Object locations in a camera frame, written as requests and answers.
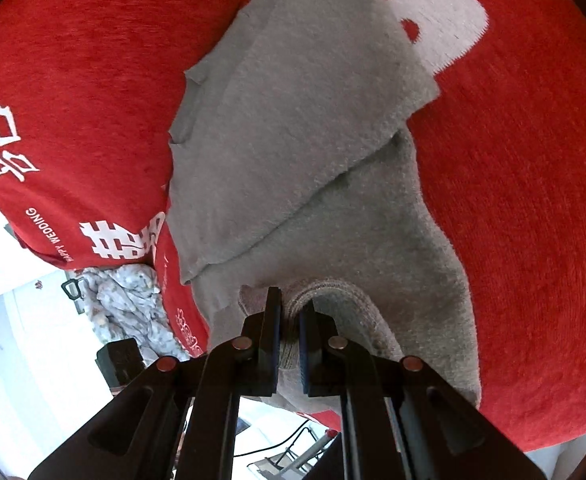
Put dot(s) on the red blanket with white print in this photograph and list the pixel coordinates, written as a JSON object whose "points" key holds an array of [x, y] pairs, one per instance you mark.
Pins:
{"points": [[89, 90]]}

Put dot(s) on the grey fleece garment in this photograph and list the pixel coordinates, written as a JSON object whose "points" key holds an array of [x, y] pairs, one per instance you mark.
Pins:
{"points": [[294, 168]]}

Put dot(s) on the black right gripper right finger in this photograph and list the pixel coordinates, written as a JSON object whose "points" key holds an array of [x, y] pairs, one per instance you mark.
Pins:
{"points": [[311, 345]]}

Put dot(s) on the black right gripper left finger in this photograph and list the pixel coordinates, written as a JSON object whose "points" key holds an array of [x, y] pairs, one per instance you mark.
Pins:
{"points": [[269, 344]]}

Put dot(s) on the white floral patterned cloth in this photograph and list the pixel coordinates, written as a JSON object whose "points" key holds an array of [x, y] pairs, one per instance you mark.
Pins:
{"points": [[126, 303]]}

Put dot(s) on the dark grey box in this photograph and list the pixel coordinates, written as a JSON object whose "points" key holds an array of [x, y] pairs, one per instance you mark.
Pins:
{"points": [[119, 362]]}

